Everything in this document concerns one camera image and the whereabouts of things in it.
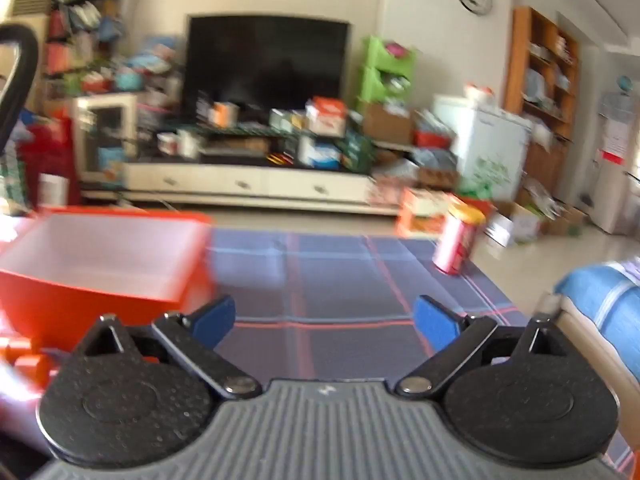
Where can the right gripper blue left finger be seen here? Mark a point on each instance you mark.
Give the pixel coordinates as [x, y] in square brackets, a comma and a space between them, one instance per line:
[190, 339]

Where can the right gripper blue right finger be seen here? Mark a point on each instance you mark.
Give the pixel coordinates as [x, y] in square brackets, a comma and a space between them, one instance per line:
[458, 342]

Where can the red yellow-lidded canister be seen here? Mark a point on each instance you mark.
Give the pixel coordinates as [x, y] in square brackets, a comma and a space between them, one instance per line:
[463, 222]

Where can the blue plaid tablecloth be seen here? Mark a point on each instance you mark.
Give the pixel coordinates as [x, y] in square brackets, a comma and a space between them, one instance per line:
[312, 306]

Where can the orange white gift box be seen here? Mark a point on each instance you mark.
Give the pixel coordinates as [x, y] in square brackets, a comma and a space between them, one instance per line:
[423, 213]

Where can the white TV cabinet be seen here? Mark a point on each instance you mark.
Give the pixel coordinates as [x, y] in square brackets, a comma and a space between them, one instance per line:
[225, 185]

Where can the orange cardboard box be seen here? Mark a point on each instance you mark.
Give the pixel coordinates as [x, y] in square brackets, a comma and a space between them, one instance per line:
[69, 266]

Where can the white chest freezer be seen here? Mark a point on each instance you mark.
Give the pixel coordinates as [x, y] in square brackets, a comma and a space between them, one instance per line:
[490, 146]

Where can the brown cardboard box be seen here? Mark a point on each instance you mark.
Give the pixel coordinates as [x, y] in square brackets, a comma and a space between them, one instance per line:
[387, 124]

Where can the white glass-door small cabinet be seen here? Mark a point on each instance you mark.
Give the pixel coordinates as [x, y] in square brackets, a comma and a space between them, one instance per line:
[105, 137]

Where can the green plastic stacked shelf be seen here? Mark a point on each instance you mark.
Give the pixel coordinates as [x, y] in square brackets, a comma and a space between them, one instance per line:
[386, 72]

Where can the black flat television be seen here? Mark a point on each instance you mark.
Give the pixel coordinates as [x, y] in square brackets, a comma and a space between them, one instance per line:
[259, 62]

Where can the black cluttered bookshelf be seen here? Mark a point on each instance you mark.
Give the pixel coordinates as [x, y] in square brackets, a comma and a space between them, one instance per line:
[81, 48]

